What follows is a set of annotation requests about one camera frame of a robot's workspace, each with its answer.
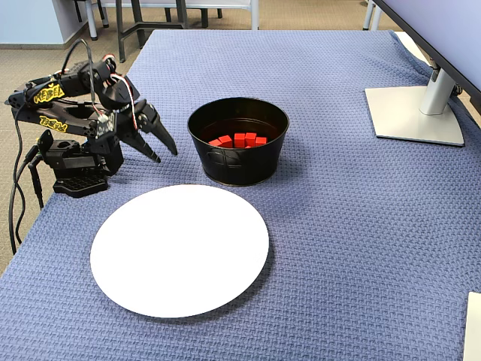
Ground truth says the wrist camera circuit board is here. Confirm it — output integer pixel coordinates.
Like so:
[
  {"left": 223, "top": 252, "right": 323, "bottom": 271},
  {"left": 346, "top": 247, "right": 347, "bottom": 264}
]
[{"left": 93, "top": 109, "right": 118, "bottom": 139}]

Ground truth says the monitor with silver stand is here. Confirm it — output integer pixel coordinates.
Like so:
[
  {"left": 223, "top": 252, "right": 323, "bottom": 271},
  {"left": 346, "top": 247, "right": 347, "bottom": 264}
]
[{"left": 364, "top": 0, "right": 481, "bottom": 147}]

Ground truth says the white flat object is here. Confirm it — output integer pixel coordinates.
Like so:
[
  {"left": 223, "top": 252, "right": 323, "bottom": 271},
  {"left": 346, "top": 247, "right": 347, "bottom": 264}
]
[{"left": 464, "top": 291, "right": 481, "bottom": 361}]

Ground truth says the dark grey table frame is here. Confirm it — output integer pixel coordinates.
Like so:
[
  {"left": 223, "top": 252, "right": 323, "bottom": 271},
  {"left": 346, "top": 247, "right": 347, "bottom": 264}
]
[{"left": 114, "top": 0, "right": 189, "bottom": 64}]

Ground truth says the black metal bucket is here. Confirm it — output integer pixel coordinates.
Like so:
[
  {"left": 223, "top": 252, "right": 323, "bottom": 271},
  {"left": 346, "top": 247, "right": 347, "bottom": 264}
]
[{"left": 186, "top": 96, "right": 291, "bottom": 187}]

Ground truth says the white metal table leg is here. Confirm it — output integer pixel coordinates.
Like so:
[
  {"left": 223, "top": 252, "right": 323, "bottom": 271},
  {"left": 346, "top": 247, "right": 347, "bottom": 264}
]
[{"left": 362, "top": 0, "right": 383, "bottom": 32}]

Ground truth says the blue textured cloth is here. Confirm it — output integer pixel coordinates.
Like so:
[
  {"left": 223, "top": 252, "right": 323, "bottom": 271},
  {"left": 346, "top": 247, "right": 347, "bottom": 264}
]
[{"left": 0, "top": 29, "right": 481, "bottom": 361}]

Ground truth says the white round plate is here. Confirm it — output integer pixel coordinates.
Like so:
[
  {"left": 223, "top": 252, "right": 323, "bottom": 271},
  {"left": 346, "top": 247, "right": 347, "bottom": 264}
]
[{"left": 89, "top": 183, "right": 271, "bottom": 320}]

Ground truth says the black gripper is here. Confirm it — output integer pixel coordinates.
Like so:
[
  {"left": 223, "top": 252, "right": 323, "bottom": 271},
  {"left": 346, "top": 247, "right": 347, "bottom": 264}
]
[{"left": 98, "top": 76, "right": 179, "bottom": 164}]

